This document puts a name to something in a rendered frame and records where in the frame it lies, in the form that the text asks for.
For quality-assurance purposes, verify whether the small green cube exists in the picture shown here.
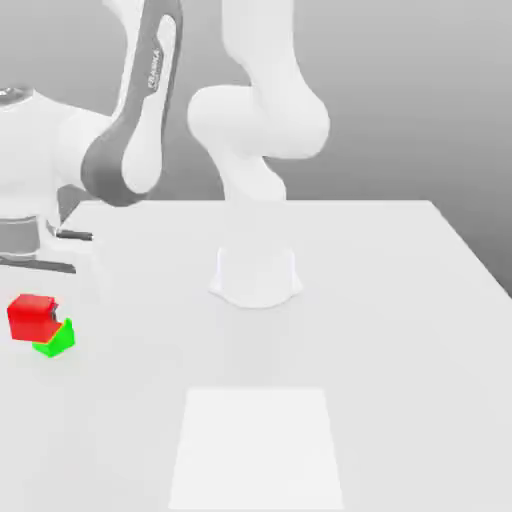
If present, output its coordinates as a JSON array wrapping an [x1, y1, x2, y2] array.
[[31, 317, 76, 359]]

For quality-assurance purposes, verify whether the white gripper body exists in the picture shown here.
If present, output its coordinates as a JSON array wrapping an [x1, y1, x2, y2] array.
[[0, 251, 87, 290]]

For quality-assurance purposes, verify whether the small red cube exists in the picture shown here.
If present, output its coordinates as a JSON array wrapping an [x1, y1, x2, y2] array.
[[6, 293, 64, 344]]

